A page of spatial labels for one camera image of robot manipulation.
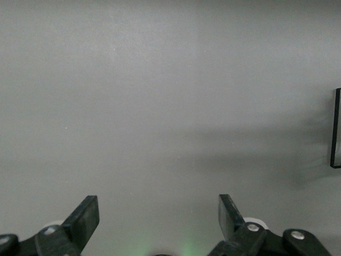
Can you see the dark grey table mat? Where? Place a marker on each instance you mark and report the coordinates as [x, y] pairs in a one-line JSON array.
[[160, 106]]

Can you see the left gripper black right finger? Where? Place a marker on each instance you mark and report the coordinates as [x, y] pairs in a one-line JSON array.
[[227, 218]]

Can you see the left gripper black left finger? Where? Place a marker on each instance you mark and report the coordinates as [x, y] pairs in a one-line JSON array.
[[85, 218]]

